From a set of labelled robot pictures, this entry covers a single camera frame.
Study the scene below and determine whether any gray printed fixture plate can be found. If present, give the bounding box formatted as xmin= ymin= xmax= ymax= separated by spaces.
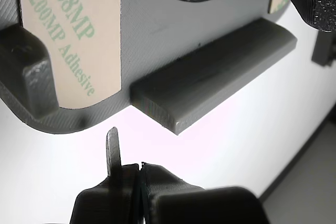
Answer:
xmin=0 ymin=0 xmax=299 ymax=137

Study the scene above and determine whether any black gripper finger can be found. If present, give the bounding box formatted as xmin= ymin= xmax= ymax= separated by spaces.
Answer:
xmin=139 ymin=161 xmax=271 ymax=224

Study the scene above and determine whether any small dark gray block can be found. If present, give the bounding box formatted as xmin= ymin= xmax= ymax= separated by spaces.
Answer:
xmin=311 ymin=31 xmax=336 ymax=69

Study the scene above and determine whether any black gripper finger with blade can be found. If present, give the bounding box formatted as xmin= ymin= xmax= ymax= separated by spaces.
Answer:
xmin=69 ymin=126 xmax=140 ymax=224

